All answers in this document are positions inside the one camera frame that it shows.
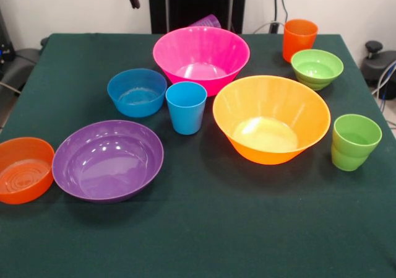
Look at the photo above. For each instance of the blue plastic cup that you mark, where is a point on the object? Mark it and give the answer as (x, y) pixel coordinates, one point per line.
(185, 117)

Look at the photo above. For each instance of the pink plastic bowl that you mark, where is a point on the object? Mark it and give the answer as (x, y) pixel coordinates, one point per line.
(222, 49)

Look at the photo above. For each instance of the blue plastic bowl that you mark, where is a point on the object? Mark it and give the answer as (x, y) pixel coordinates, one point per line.
(137, 104)

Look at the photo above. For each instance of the green plastic bowl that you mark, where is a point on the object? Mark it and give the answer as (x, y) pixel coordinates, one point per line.
(317, 73)

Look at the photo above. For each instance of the dark green tablecloth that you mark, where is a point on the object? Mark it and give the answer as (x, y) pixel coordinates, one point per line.
(216, 228)

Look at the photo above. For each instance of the dark equipment box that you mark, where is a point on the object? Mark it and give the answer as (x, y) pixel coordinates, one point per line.
(4, 52)

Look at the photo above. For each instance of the orange plastic bowl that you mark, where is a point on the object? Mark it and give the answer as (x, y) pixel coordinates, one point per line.
(21, 182)

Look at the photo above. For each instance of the purple plastic bowl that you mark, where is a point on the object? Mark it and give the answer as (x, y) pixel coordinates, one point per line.
(108, 172)

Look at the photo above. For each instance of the orange plastic cup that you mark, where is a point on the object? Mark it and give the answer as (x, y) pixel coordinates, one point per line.
(298, 38)

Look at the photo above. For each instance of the yellow plastic bowl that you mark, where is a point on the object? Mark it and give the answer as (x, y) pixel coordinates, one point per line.
(306, 117)

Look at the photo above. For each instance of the purple plastic cup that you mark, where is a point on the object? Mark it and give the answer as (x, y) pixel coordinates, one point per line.
(207, 21)

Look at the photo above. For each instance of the green plastic cup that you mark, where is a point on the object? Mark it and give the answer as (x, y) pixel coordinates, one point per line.
(352, 157)

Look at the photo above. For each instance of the grey chair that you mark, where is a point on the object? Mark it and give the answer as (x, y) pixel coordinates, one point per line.
(18, 64)

